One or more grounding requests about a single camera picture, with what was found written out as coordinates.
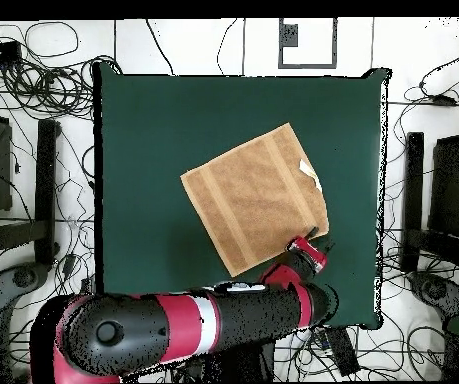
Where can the black stand frame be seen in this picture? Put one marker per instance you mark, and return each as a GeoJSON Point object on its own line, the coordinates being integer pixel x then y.
{"type": "Point", "coordinates": [413, 180]}
{"type": "Point", "coordinates": [45, 180]}

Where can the small grey square plate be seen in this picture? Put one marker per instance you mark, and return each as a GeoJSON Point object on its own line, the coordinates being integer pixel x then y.
{"type": "Point", "coordinates": [290, 35]}

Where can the black power adapter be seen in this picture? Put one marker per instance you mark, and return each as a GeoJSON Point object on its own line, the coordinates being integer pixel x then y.
{"type": "Point", "coordinates": [70, 264]}

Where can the tan terry towel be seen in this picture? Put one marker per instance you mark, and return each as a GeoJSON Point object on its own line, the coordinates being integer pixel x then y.
{"type": "Point", "coordinates": [253, 200]}

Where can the grey square frame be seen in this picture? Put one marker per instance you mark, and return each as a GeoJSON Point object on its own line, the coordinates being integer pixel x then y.
{"type": "Point", "coordinates": [281, 48]}

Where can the dark green table cloth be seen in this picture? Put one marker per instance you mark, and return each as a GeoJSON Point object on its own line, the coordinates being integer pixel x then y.
{"type": "Point", "coordinates": [153, 140]}

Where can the black power strip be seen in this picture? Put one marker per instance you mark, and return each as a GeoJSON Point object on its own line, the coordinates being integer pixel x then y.
{"type": "Point", "coordinates": [88, 286]}

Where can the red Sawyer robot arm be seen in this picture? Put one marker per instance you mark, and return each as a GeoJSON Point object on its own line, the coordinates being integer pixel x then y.
{"type": "Point", "coordinates": [253, 316]}

